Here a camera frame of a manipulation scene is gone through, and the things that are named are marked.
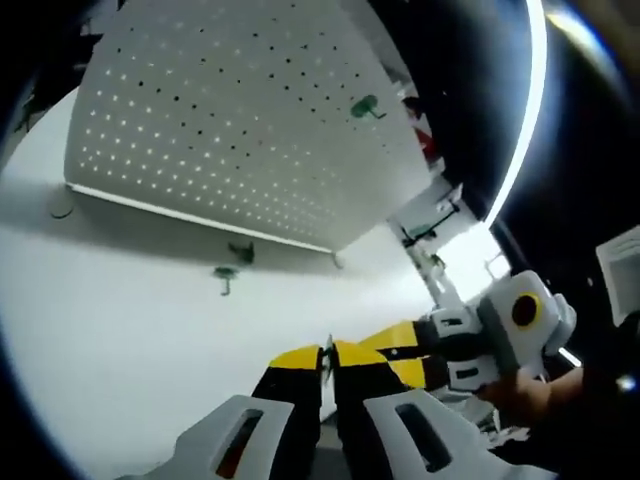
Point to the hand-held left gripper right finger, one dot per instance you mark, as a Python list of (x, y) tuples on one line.
[(380, 425)]

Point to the round mounting plate foot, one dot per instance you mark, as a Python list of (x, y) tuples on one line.
[(339, 260)]

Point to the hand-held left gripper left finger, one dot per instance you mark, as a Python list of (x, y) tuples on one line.
[(280, 415)]

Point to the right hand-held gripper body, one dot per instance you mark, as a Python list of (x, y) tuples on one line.
[(505, 325)]

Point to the ceiling light strip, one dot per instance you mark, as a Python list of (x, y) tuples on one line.
[(525, 100)]

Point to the white ribbed box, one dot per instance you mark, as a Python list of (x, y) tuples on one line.
[(620, 280)]

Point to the white metal frame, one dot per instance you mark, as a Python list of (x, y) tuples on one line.
[(440, 225)]

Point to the red and white object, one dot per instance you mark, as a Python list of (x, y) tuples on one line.
[(422, 130)]

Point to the person's right hand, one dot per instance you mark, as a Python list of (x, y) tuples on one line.
[(540, 400)]

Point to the white perforated mounting plate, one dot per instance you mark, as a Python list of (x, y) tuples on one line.
[(225, 125)]

